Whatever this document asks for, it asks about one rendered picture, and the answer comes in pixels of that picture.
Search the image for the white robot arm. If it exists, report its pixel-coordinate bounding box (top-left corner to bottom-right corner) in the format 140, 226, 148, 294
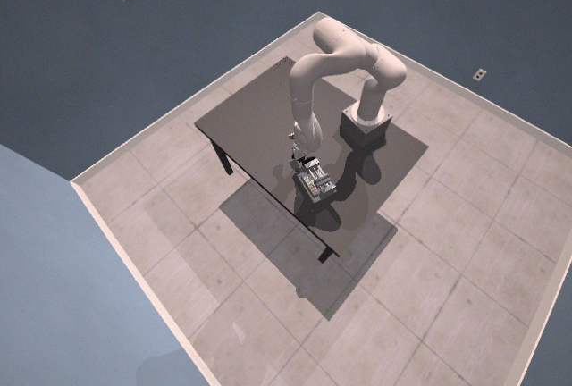
289, 18, 407, 152

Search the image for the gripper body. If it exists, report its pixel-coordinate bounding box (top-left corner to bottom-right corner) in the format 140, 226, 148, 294
292, 143, 311, 160

